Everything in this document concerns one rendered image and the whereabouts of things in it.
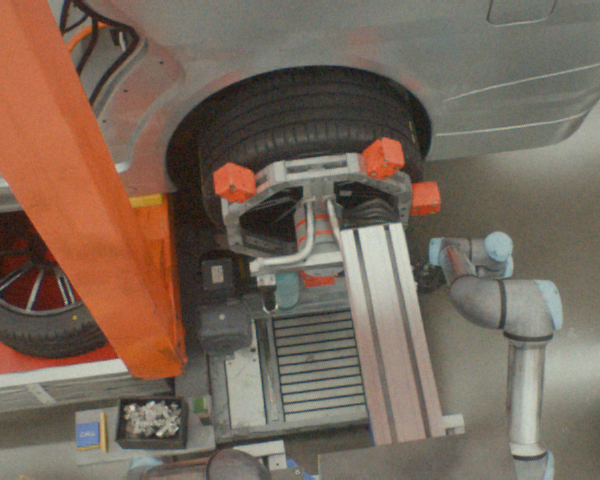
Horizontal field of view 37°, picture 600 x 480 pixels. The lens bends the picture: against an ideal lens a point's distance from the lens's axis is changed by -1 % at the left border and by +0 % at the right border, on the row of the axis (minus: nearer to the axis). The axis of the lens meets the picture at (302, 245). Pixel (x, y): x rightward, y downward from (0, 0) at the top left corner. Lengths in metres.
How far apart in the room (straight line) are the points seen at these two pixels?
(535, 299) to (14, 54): 1.25
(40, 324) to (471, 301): 1.48
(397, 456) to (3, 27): 0.81
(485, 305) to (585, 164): 1.85
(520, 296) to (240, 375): 1.44
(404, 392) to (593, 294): 2.43
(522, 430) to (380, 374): 1.01
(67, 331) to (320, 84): 1.16
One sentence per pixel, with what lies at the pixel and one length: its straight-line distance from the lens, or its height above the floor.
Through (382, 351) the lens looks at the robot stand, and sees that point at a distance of 1.22.
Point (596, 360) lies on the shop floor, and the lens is 3.50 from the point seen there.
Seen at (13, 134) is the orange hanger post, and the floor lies 1.92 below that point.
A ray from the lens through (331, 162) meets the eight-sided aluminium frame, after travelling 2.41.
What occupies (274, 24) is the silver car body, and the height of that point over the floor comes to 1.49.
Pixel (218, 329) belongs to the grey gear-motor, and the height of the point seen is 0.40.
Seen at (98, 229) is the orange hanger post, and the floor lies 1.54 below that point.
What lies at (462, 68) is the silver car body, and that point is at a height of 1.23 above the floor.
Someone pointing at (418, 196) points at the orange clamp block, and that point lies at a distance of 2.63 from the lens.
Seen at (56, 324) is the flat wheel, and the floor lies 0.50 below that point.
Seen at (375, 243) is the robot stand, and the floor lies 2.03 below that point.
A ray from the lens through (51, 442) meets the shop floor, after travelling 3.41.
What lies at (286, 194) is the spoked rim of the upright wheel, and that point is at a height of 0.84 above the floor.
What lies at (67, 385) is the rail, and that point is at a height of 0.33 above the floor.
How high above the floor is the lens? 3.18
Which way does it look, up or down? 64 degrees down
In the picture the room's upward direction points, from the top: 3 degrees counter-clockwise
